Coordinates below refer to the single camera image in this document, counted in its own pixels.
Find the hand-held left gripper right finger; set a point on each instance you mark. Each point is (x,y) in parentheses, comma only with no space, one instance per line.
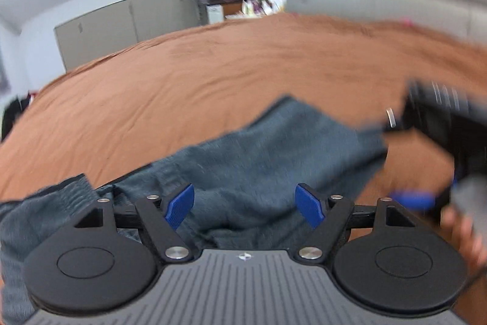
(310,205)

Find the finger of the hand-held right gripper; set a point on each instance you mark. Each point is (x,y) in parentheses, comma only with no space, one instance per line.
(413,198)
(390,121)

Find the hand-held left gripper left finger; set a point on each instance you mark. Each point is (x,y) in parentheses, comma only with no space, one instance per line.
(179,206)

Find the grey pants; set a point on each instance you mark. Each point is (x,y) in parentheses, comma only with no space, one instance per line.
(243,165)

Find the person's right hand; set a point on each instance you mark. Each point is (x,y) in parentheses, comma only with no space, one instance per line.
(462,237)

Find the pink cloth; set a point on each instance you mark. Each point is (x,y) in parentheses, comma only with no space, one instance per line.
(409,22)

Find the orange-brown bed blanket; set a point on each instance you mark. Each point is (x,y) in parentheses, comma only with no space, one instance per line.
(213,73)

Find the wooden desk with bottles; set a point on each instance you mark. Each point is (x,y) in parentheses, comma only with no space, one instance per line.
(247,8)

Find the beige wardrobe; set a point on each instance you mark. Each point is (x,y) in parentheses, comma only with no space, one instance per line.
(133,18)

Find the white cabinet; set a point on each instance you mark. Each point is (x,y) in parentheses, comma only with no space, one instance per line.
(215,13)

